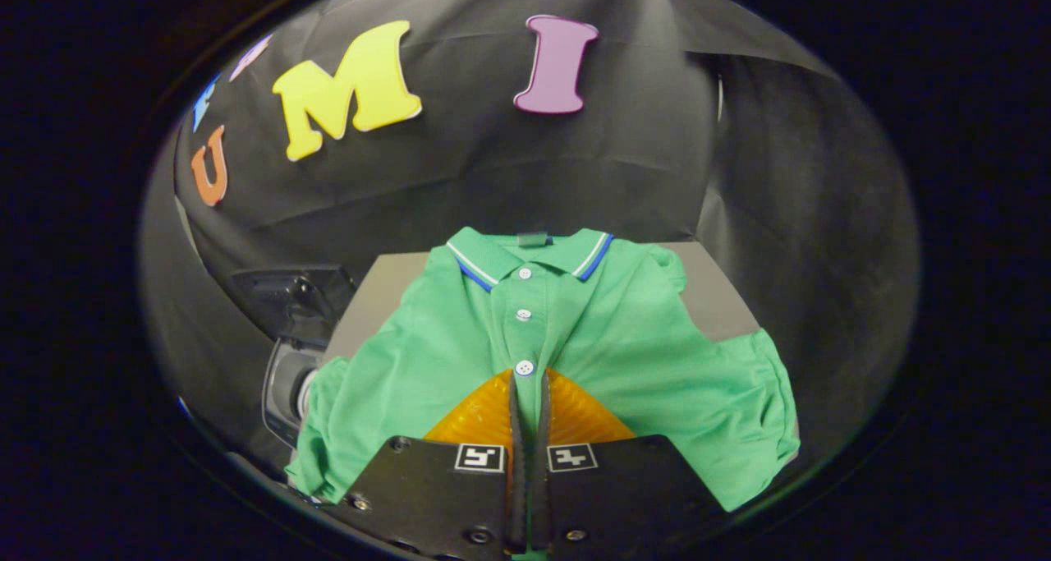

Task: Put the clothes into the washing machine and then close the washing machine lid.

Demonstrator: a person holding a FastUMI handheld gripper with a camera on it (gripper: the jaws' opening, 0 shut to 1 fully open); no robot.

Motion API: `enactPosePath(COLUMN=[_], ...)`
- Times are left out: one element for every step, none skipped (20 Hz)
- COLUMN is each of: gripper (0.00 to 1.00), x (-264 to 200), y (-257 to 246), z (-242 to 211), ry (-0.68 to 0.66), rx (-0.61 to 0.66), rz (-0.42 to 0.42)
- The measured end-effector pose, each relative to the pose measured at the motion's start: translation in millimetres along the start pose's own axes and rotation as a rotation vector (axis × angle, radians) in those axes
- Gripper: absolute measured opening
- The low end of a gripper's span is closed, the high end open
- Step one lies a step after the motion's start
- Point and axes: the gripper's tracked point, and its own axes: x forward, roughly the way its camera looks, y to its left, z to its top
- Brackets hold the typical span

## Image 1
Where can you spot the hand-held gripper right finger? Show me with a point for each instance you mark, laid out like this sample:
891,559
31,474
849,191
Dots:
542,462

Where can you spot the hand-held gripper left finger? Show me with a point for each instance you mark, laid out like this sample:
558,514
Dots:
518,429

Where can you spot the green polo shirt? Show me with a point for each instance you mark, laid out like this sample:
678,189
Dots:
640,356

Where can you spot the dark washing machine lid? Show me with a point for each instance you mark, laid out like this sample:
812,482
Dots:
287,298

